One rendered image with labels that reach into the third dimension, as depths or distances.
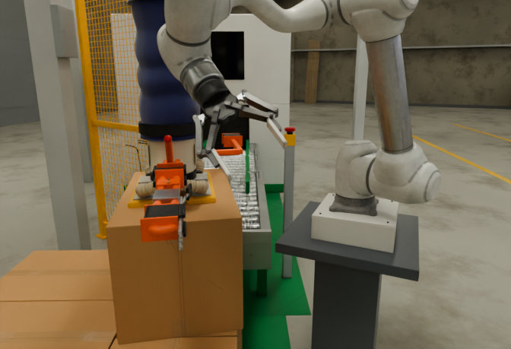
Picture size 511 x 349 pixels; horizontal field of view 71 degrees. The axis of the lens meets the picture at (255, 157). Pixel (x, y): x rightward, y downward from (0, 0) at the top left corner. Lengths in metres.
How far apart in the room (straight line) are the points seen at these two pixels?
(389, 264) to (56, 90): 2.15
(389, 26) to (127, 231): 0.95
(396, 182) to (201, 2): 0.86
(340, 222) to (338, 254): 0.12
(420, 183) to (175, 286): 0.84
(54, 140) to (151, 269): 1.66
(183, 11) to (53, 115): 1.96
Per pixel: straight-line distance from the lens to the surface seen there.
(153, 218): 0.75
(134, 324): 1.29
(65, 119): 2.63
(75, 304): 1.58
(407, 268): 1.34
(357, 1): 1.13
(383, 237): 1.39
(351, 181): 1.41
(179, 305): 1.25
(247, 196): 2.48
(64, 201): 2.78
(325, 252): 1.36
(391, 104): 1.21
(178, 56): 0.85
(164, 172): 1.08
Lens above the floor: 1.38
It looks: 13 degrees down
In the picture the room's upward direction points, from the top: straight up
